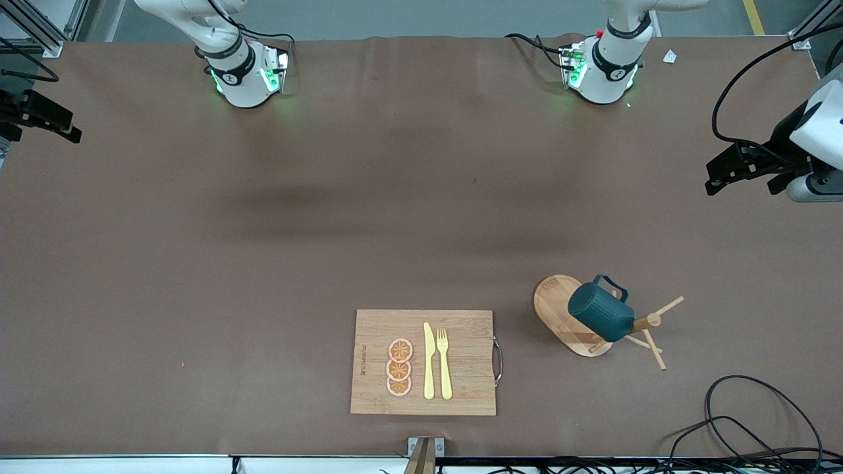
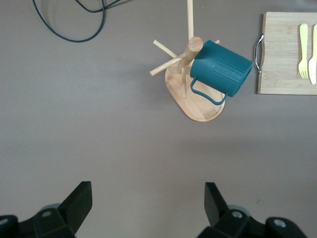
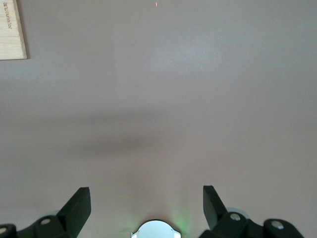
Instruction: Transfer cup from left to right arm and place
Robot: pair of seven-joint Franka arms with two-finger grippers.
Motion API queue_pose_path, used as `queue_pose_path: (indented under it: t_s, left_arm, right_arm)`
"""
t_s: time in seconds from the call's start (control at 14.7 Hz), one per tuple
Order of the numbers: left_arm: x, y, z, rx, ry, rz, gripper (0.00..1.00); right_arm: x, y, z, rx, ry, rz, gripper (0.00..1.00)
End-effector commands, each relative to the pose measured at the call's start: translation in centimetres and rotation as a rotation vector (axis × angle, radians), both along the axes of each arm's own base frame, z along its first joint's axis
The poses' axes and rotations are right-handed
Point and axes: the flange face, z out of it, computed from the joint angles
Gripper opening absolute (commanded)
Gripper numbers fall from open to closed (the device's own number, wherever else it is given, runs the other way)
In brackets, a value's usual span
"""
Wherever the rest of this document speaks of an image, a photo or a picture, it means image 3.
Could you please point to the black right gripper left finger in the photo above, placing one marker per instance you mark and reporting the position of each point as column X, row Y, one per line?
column 71, row 213

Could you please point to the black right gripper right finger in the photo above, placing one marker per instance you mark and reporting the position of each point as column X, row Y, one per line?
column 218, row 218

